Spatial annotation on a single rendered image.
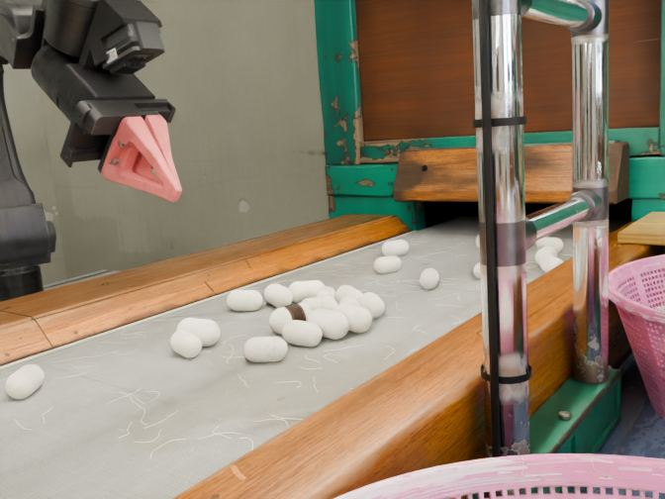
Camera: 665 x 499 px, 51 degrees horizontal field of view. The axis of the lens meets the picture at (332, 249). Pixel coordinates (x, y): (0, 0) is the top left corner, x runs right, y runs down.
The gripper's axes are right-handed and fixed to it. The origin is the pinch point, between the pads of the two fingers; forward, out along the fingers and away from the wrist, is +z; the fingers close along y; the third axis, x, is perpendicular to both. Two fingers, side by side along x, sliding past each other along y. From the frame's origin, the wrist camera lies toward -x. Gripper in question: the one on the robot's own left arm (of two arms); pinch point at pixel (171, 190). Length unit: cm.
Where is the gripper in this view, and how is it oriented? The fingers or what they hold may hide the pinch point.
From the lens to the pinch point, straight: 64.2
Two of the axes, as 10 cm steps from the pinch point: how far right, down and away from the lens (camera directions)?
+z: 6.6, 6.7, -3.4
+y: 5.9, -1.9, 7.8
